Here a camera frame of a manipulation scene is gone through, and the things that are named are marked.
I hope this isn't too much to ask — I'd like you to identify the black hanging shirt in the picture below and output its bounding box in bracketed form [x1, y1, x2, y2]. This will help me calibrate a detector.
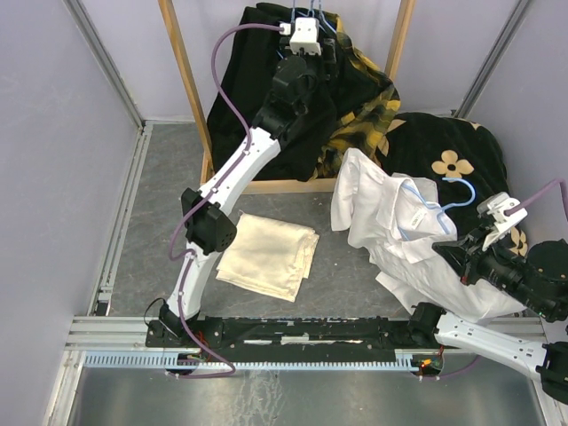
[217, 3, 337, 173]

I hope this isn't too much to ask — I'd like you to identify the cream folded cloth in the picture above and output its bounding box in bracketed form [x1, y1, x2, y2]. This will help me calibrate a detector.
[217, 213, 320, 303]

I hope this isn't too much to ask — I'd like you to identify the wooden clothes rack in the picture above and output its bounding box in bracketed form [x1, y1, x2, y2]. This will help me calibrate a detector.
[159, 1, 414, 193]

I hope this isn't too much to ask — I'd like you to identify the blue wire hanger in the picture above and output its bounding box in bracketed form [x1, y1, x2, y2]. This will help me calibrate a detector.
[401, 177, 477, 235]

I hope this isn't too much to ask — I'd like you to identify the black floral blanket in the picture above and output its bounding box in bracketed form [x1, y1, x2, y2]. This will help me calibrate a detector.
[377, 113, 510, 238]

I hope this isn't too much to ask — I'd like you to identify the yellow plaid shirt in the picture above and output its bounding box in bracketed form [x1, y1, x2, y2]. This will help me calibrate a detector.
[312, 13, 400, 179]

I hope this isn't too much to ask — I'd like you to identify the blue hanger in plaid shirt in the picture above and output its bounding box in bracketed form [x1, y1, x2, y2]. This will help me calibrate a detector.
[290, 0, 337, 36]

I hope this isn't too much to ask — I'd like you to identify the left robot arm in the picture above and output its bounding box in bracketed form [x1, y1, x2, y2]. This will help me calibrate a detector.
[148, 38, 337, 346]

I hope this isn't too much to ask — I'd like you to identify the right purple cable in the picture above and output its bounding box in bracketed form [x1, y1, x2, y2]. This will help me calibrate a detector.
[508, 177, 568, 218]

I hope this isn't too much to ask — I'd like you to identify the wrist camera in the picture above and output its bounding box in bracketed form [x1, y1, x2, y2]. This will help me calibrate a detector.
[477, 192, 528, 251]
[289, 17, 321, 56]

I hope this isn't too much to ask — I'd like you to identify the white shirt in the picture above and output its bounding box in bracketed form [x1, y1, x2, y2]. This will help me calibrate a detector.
[330, 148, 524, 322]

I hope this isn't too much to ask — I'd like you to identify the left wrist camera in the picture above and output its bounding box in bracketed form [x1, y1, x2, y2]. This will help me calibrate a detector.
[289, 17, 321, 56]

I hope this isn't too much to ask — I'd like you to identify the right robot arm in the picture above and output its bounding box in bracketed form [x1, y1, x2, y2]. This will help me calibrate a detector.
[406, 233, 567, 403]

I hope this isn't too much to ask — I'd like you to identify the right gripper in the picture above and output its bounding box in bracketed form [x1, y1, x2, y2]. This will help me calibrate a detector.
[431, 218, 557, 316]

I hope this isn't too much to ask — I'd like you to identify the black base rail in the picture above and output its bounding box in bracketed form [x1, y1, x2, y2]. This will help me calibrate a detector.
[146, 299, 462, 361]

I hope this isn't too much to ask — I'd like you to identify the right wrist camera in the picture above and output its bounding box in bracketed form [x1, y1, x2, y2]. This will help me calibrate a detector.
[477, 192, 528, 251]

